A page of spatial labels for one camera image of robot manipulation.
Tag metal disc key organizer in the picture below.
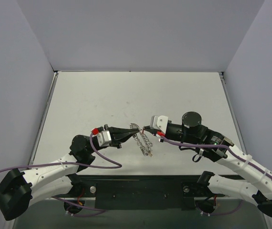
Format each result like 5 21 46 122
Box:
130 123 153 157

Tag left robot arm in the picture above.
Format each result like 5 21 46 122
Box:
0 126 140 221

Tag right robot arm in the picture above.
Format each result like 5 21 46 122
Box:
144 111 272 218

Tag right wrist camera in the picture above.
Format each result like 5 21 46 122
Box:
149 115 169 141

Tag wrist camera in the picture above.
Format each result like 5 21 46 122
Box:
91 124 112 147
149 115 169 141

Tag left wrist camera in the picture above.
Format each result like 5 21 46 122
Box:
91 124 112 147

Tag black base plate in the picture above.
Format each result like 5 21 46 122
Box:
52 175 226 211

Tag aluminium table edge rail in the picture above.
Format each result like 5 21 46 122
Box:
219 72 231 111

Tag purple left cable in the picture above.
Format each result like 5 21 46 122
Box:
0 132 123 218

